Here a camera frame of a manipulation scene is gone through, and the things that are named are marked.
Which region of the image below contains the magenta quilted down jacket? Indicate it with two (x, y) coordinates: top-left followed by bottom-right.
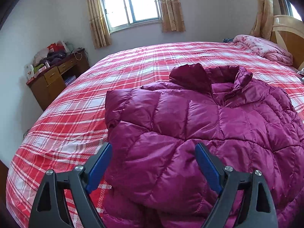
(102, 64), (303, 227)

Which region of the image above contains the red plaid bed cover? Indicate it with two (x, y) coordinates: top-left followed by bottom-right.
(6, 42), (303, 227)

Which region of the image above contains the brown wooden desk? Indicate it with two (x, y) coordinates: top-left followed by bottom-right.
(26, 48), (90, 110)

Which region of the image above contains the striped grey pillow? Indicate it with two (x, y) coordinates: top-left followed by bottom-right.
(297, 67), (304, 77)

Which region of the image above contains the clutter pile on desk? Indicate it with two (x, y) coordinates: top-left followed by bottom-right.
(25, 41), (75, 80)

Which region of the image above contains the pink floral folded blanket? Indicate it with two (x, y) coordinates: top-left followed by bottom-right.
(233, 35), (293, 67)

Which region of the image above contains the left beige curtain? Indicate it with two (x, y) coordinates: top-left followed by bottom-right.
(86, 0), (111, 49)

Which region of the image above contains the wooden sunburst headboard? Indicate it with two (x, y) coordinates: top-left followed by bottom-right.
(271, 15), (304, 70)

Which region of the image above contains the beige curtain by headboard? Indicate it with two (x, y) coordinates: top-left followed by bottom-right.
(250, 0), (274, 40)

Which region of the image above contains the side window by headboard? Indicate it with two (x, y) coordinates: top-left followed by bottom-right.
(276, 0), (303, 22)

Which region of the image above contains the right beige curtain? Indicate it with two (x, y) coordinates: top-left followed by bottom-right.
(160, 0), (185, 32)

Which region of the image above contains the far window with frame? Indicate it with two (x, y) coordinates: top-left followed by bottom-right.
(101, 0), (162, 33)

